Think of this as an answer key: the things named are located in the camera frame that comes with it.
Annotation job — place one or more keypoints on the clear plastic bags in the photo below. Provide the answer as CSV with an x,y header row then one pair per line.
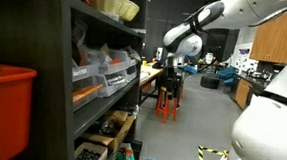
x,y
83,51

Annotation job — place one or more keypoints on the dark parts in box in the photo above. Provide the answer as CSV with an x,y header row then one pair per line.
x,y
105,127

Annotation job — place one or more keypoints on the wooden wall cabinet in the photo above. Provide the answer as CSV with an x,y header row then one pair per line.
x,y
279,41

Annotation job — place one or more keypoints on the wooden base cabinet counter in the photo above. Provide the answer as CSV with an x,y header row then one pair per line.
x,y
243,92

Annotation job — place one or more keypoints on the yellow cup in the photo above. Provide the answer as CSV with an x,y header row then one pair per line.
x,y
144,62

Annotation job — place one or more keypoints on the silver countertop appliance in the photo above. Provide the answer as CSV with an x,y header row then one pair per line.
x,y
259,74

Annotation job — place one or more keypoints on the small cardboard box black crate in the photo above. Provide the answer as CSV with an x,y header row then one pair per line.
x,y
96,148

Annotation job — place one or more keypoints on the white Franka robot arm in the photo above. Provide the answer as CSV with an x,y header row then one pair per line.
x,y
267,131

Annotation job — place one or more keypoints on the shiny metal parts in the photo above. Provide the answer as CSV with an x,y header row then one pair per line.
x,y
116,80

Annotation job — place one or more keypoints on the wooden top work table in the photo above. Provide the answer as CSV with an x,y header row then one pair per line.
x,y
150,73

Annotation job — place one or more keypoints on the yellow wicker basket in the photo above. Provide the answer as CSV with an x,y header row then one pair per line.
x,y
116,5

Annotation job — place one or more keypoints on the orange flat strip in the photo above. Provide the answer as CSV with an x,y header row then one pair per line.
x,y
86,91

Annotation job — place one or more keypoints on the orange metal stool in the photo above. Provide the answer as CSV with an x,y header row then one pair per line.
x,y
165,116
147,87

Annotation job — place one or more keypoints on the white flat packet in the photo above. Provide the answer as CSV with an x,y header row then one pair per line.
x,y
110,16

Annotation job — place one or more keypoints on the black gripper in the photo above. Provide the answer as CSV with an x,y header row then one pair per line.
x,y
173,78

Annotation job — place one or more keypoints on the blue lounge chair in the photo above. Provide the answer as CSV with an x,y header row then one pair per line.
x,y
226,73
228,82

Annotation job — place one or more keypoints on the crumpled clear plastic wrap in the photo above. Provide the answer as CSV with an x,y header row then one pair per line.
x,y
131,52

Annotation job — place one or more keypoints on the white background container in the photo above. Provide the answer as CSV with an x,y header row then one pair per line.
x,y
209,58

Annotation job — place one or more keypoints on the orange plastic bin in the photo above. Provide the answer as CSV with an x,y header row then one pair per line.
x,y
9,115

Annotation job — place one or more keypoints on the large open cardboard box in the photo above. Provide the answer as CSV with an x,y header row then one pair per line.
x,y
116,136

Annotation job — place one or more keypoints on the white tabletop device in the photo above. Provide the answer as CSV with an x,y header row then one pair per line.
x,y
159,54

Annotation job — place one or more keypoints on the dark shelf unit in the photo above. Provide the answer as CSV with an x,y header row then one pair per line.
x,y
36,33

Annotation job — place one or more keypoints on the black round ottoman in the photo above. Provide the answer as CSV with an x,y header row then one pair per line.
x,y
210,81

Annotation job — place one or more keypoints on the small red item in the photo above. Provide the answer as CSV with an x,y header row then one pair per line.
x,y
115,61

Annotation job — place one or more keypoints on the purple white wall poster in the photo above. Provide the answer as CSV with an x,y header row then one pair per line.
x,y
243,59

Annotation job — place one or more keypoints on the clear plastic storage bin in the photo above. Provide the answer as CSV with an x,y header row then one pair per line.
x,y
83,101
84,72
132,73
133,61
115,67
111,88

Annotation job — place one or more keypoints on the seated person dark shirt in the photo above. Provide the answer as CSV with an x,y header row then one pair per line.
x,y
158,65

